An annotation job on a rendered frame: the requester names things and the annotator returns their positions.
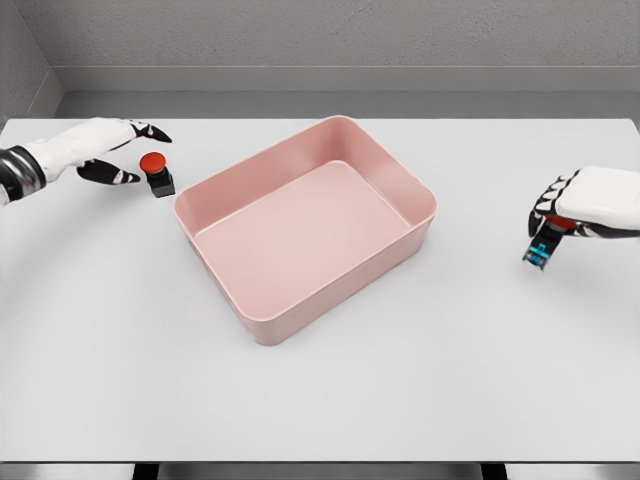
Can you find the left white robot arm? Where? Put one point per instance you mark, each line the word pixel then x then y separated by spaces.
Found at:
pixel 25 162

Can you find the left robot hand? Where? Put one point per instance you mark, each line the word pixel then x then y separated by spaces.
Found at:
pixel 95 137

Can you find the red button industrial switch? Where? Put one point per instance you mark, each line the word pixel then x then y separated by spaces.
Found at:
pixel 544 241
pixel 159 174

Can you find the pink plastic basket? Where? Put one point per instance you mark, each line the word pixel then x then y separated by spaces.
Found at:
pixel 305 235

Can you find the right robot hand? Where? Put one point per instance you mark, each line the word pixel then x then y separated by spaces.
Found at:
pixel 592 200

